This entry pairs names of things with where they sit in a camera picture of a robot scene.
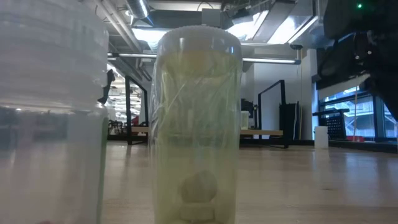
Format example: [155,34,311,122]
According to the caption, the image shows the large silver air duct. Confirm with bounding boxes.
[226,0,324,47]

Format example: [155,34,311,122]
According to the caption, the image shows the clear medicine bottle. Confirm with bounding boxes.
[0,0,110,224]

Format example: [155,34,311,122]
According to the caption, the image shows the black monitor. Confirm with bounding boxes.
[241,98,259,128]

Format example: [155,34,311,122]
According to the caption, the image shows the grey ceiling box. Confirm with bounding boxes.
[201,8,222,28]

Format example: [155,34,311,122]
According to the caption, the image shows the orange hanging cord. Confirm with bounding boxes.
[353,90,358,138]

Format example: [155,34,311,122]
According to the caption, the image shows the wooden shelf black metal ends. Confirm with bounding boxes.
[125,75,290,149]

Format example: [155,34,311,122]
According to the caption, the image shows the black panel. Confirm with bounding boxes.
[279,100,301,141]

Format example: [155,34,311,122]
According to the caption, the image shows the black chairs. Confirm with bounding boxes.
[108,119,127,135]

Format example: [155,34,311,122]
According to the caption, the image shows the black perforated cart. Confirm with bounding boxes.
[312,108,351,141]

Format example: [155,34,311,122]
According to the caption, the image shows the grey ceiling pipe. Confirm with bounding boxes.
[93,0,144,54]

